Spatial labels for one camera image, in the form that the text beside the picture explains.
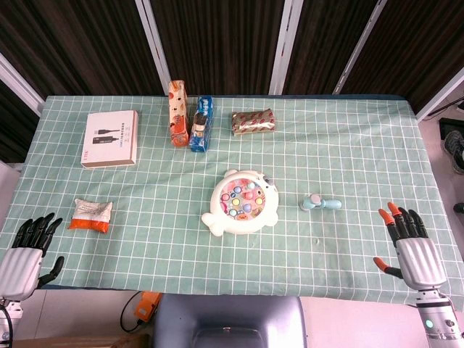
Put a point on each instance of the orange-tipped silver right robot hand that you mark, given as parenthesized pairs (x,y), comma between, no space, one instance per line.
(420,257)

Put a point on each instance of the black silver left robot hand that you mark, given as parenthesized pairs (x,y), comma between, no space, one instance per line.
(20,268)

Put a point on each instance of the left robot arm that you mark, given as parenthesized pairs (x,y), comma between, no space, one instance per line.
(10,313)

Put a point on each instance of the white seal-shaped toy game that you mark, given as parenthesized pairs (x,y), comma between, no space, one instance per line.
(222,225)

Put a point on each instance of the dark shoe tip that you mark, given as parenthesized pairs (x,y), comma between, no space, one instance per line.
(459,207)

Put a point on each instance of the orange and white snack pouch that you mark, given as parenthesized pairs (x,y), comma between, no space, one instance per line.
(90,215)

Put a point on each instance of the grey patterned sneaker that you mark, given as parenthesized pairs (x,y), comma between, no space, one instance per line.
(456,150)

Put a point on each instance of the orange device on floor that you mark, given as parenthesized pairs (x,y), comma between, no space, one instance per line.
(146,306)

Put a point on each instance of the green checked tablecloth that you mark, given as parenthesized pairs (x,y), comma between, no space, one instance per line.
(326,163)

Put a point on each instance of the black box on floor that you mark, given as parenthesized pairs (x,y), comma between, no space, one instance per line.
(451,127)

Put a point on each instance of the grey robot torso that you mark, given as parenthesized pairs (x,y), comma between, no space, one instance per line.
(228,319)

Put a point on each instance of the brown patterned snack bag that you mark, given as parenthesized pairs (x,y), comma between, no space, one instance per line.
(253,122)

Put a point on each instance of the orange snack carton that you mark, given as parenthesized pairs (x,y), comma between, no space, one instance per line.
(178,116)

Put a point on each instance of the blue cookie box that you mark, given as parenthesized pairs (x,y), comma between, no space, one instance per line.
(201,127)

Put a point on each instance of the white partition frame post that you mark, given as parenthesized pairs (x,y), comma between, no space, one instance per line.
(284,47)
(18,83)
(440,97)
(359,47)
(154,47)

